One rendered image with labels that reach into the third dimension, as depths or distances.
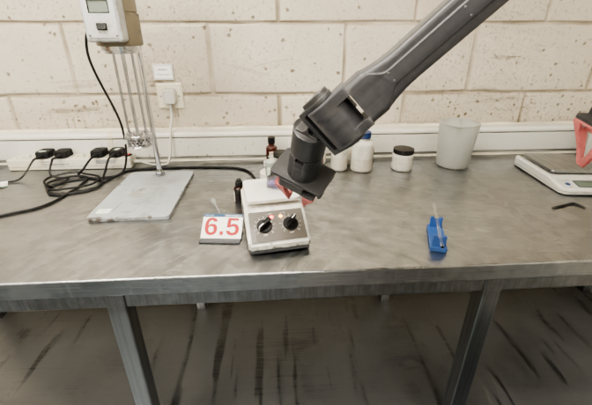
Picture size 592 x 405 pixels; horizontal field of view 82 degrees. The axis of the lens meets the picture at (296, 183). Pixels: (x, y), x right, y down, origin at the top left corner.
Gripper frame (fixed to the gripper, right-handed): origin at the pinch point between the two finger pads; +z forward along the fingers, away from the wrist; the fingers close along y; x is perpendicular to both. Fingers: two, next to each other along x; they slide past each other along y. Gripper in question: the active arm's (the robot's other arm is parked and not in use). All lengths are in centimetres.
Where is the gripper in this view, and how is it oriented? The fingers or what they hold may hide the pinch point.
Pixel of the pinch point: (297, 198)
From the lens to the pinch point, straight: 67.7
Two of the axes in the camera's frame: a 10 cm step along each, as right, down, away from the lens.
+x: -4.9, 6.8, -5.5
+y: -8.7, -4.5, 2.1
